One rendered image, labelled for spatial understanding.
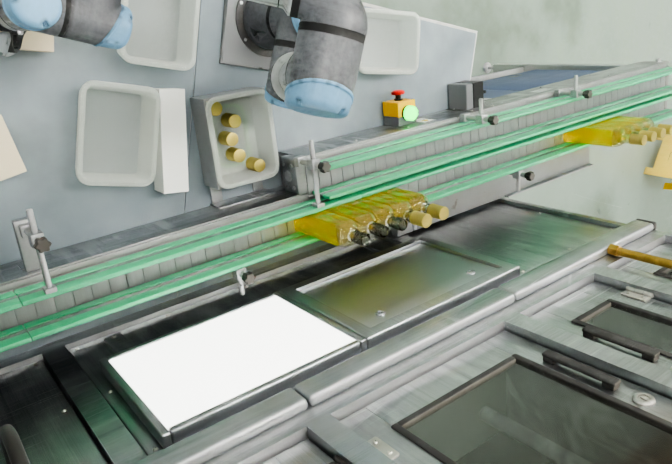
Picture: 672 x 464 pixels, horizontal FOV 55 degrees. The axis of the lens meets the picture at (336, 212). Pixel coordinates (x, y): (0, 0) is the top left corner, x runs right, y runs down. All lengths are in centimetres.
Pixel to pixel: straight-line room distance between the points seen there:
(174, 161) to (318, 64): 58
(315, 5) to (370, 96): 85
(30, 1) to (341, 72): 48
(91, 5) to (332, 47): 39
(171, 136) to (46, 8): 54
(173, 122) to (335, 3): 60
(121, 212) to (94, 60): 35
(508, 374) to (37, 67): 113
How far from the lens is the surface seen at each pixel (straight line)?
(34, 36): 145
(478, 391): 123
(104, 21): 116
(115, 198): 159
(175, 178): 157
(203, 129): 159
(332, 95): 109
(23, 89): 152
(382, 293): 150
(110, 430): 125
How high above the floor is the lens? 224
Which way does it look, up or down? 52 degrees down
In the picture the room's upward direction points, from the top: 108 degrees clockwise
